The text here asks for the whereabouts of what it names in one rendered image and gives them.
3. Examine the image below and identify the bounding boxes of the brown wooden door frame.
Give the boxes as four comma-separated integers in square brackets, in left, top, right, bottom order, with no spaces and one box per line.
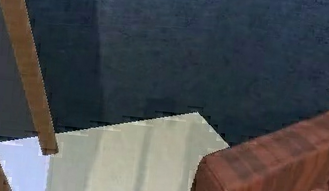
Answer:
[0,0,74,191]

